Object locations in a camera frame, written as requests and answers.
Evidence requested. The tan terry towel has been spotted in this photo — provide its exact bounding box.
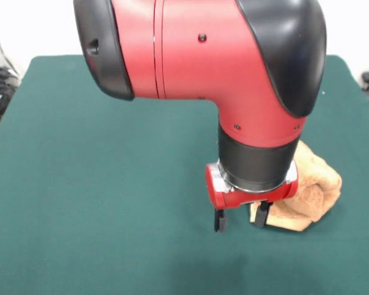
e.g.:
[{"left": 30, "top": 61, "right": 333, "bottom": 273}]
[{"left": 248, "top": 140, "right": 343, "bottom": 233}]

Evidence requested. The black equipment pile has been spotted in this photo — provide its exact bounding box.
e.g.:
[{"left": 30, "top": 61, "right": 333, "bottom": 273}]
[{"left": 0, "top": 66, "right": 21, "bottom": 127}]

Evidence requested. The dark green table cloth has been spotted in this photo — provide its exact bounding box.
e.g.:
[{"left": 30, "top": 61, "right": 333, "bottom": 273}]
[{"left": 0, "top": 54, "right": 369, "bottom": 295}]

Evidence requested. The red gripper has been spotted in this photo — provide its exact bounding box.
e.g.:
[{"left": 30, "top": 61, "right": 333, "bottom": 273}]
[{"left": 205, "top": 160, "right": 300, "bottom": 234}]

